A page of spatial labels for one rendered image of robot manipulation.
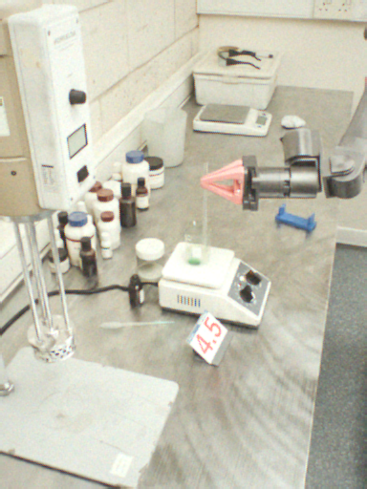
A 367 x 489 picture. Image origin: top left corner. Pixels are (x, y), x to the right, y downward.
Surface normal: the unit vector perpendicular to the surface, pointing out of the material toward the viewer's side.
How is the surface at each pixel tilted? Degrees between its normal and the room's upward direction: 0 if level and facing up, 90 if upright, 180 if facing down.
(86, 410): 0
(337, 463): 0
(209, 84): 93
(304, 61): 90
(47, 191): 90
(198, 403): 0
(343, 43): 90
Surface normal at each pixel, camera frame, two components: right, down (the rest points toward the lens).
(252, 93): -0.29, 0.58
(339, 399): 0.00, -0.83
